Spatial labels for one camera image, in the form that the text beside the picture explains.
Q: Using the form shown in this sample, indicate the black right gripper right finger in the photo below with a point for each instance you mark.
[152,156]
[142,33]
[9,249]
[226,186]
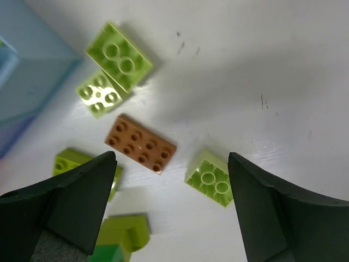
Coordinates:
[281,221]

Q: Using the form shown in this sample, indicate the pale lime upturned lego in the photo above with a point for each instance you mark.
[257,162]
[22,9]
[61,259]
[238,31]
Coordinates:
[116,54]

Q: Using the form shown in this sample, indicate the green lego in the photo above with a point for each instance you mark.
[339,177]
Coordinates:
[120,236]

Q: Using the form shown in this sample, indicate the pale lime 2x2 lego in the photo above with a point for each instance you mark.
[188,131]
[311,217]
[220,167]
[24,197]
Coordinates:
[100,94]

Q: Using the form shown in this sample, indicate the lime 2x4 lego plate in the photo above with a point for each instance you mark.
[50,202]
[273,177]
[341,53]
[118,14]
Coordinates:
[70,158]

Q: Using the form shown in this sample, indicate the pale lime small lego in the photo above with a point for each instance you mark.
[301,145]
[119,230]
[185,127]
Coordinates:
[208,174]

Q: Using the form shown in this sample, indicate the orange 2x4 lego plate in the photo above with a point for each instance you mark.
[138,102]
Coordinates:
[140,144]

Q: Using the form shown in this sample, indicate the light blue bin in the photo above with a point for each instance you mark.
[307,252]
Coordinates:
[39,61]

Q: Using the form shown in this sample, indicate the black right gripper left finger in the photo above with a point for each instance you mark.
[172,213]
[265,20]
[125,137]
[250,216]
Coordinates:
[58,218]

